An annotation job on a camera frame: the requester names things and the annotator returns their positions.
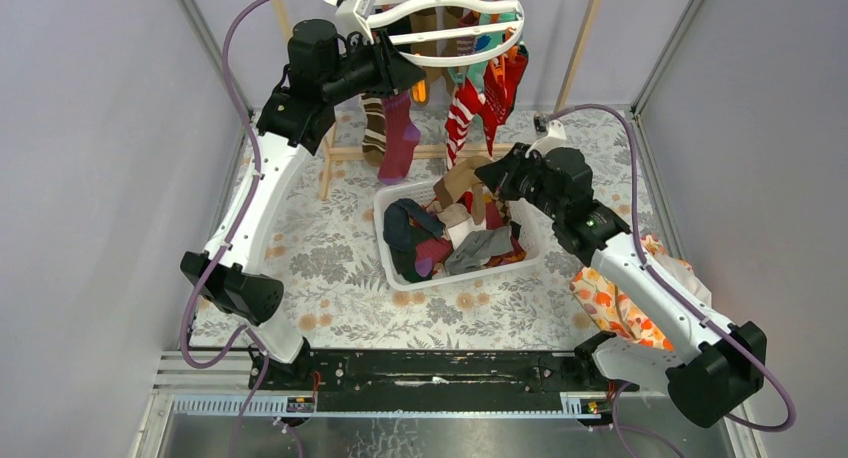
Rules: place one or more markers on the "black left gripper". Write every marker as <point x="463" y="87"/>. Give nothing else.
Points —
<point x="383" y="64"/>

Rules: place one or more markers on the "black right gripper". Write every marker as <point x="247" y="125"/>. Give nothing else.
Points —
<point x="499" y="177"/>

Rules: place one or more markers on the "orange clothes peg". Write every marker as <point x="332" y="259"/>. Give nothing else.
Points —
<point x="420" y="92"/>

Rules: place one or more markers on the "tan ribbed sock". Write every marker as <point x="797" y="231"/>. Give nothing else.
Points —
<point x="460" y="179"/>

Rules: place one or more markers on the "white round clip hanger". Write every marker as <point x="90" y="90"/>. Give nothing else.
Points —
<point x="445" y="33"/>

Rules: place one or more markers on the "brown white striped sock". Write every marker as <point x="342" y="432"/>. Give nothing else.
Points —
<point x="374" y="142"/>

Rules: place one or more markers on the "maroon sock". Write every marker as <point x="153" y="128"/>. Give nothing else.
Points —
<point x="429" y="253"/>
<point x="402" y="137"/>

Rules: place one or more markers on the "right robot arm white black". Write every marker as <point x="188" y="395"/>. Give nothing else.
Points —
<point x="712" y="366"/>

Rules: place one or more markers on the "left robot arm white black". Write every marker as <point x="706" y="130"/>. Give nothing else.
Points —
<point x="324" y="69"/>

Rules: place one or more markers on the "wooden hanger rack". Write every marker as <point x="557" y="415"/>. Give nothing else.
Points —
<point x="334" y="155"/>

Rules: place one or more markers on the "brown ribbed sock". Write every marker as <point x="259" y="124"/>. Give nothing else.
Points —
<point x="428" y="20"/>

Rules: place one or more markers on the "red snowflake sock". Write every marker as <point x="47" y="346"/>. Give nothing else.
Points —
<point x="501" y="80"/>

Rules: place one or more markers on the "grey sock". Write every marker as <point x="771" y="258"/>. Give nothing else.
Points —
<point x="478" y="248"/>

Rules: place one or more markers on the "red white striped sock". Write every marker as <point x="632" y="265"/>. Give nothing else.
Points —
<point x="466" y="103"/>

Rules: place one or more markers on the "teal patterned sock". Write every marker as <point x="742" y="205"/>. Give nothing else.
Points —
<point x="484" y="43"/>

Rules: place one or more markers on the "navy blue sock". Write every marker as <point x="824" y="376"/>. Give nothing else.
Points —
<point x="406" y="225"/>

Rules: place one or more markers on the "floral orange bag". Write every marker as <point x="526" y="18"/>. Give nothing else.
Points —
<point x="611" y="309"/>

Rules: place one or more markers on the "floral table mat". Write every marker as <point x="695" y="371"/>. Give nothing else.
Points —
<point x="325" y="252"/>

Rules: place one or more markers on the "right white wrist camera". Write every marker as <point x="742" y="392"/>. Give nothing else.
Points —
<point x="550" y="135"/>

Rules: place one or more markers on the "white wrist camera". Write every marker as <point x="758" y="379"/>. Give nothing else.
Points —
<point x="351" y="17"/>
<point x="550" y="135"/>

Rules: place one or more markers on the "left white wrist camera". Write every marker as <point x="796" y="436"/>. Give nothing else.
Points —
<point x="351" y="17"/>

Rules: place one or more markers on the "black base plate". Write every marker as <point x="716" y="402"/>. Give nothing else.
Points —
<point x="439" y="382"/>

